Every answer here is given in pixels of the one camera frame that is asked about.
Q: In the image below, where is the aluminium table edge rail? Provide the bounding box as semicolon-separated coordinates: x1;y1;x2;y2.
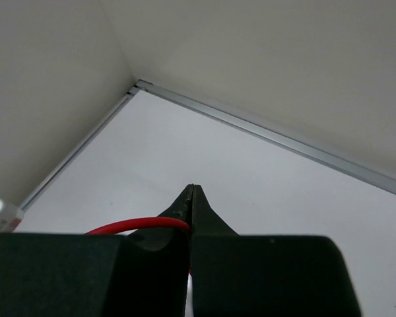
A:
20;80;396;211

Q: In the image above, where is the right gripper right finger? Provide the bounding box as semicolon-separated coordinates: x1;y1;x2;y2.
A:
191;185;362;316

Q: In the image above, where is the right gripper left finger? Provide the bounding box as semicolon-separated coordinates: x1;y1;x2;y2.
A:
0;184;194;317

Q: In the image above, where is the red headphone cable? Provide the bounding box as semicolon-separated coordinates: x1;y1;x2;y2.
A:
84;217;195;275

